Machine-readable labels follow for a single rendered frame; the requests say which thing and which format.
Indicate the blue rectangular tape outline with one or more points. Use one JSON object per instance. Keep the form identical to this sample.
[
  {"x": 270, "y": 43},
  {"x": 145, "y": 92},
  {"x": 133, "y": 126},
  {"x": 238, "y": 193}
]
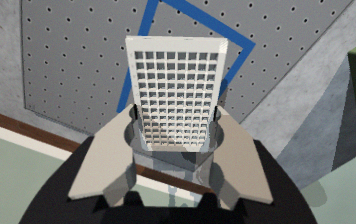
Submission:
[{"x": 205, "y": 19}]

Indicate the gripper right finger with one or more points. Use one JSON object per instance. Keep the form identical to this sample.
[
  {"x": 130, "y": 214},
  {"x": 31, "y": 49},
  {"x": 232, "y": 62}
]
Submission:
[{"x": 248, "y": 180}]

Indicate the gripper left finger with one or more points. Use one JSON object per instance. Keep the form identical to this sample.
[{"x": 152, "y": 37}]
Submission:
[{"x": 96, "y": 176}]

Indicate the white well plate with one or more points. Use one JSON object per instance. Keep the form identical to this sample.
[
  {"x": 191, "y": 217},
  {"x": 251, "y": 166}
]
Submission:
[{"x": 175, "y": 103}]

